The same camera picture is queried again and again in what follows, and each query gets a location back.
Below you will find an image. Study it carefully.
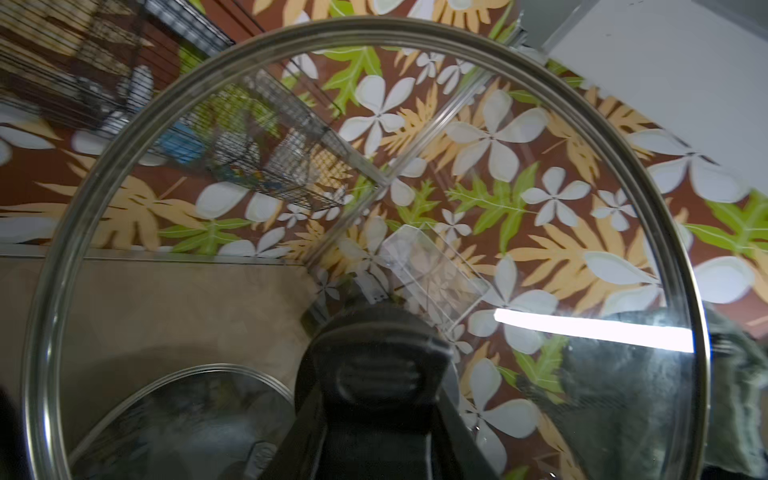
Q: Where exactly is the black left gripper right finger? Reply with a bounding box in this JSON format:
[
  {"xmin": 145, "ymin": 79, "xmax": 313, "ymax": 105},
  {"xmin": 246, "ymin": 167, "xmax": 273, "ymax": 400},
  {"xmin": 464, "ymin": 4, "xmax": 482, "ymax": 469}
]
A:
[{"xmin": 437, "ymin": 393, "xmax": 498, "ymax": 480}]

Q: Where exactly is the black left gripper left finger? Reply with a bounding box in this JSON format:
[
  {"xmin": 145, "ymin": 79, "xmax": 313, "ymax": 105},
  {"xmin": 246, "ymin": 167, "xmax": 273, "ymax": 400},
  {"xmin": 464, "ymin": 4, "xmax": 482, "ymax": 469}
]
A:
[{"xmin": 259, "ymin": 384, "xmax": 327, "ymax": 480}]

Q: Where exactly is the glass lid with steel rim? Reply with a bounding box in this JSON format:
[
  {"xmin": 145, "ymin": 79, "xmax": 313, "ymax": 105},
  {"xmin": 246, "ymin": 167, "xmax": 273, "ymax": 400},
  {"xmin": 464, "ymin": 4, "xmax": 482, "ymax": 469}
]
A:
[{"xmin": 69, "ymin": 363, "xmax": 295, "ymax": 479}]

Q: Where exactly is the light green fluffy cloth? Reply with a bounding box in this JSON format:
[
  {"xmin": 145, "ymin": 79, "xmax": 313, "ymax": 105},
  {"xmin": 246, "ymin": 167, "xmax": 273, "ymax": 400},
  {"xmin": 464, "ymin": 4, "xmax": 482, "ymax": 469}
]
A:
[{"xmin": 550, "ymin": 307, "xmax": 767, "ymax": 479}]

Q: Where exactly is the blue object in basket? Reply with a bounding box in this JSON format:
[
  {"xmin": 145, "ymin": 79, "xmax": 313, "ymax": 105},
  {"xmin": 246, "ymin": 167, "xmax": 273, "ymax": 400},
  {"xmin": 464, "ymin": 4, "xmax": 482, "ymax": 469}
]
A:
[{"xmin": 157, "ymin": 125, "xmax": 206, "ymax": 165}]

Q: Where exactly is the black wire basket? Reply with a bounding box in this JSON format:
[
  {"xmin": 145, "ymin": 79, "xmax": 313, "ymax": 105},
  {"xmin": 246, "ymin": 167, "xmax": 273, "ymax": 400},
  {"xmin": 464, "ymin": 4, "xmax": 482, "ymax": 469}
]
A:
[{"xmin": 1, "ymin": 1, "xmax": 362, "ymax": 211}]

